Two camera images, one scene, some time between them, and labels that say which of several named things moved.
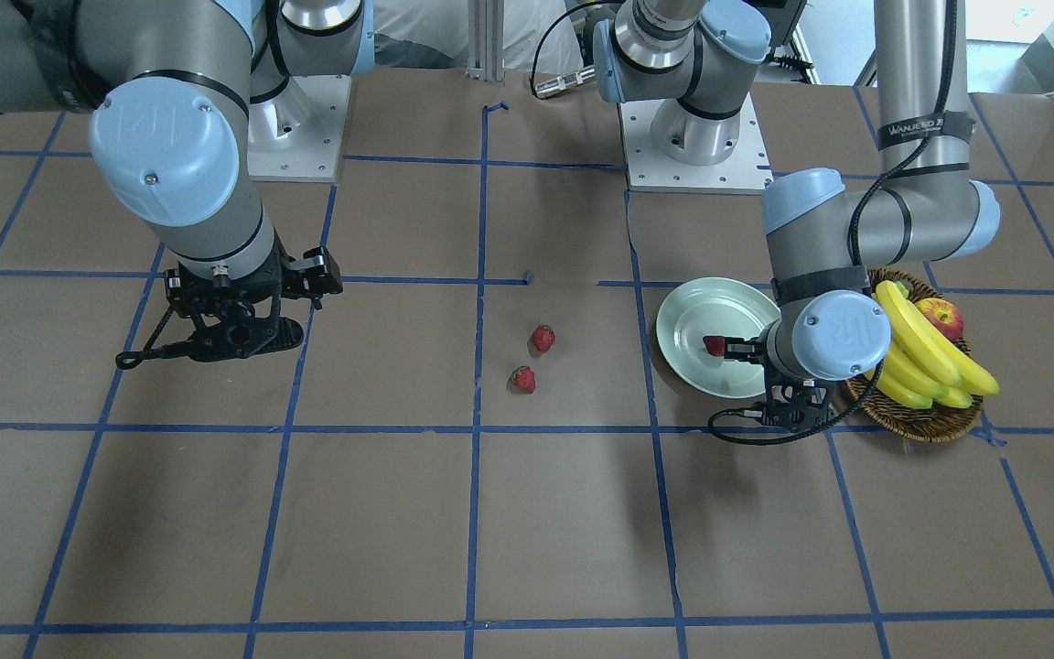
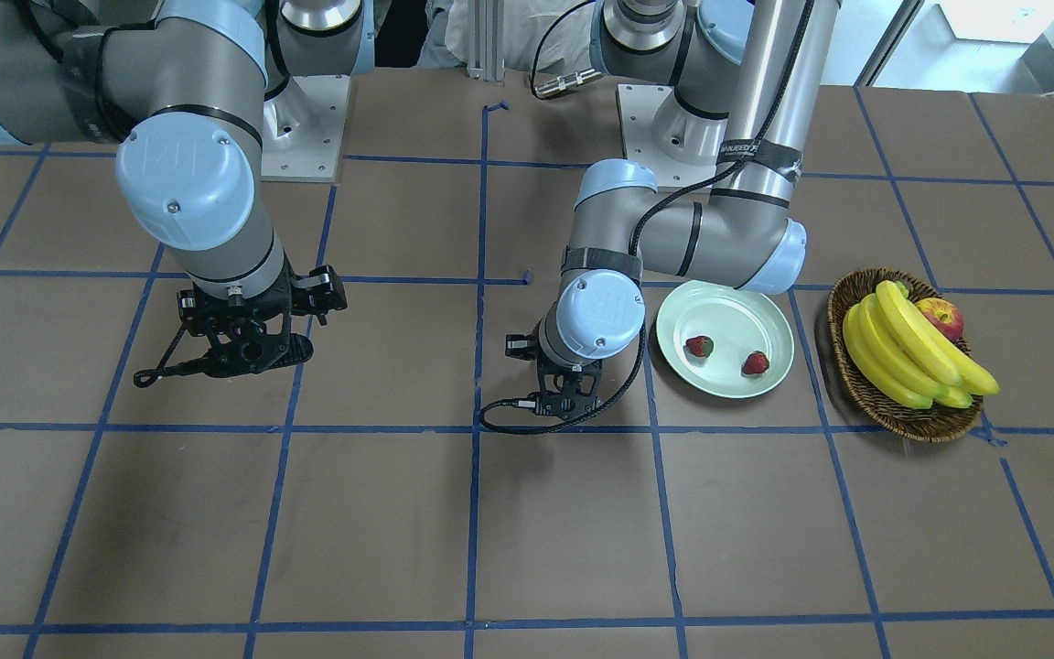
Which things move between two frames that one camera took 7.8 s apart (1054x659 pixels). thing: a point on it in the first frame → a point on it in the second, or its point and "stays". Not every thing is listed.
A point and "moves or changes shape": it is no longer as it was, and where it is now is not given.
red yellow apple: [944, 315] stays
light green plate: [714, 307] stays
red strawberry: [715, 344] moves or changes shape
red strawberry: [523, 378] moves or changes shape
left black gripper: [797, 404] → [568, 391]
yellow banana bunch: [923, 365] stays
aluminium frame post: [486, 40] stays
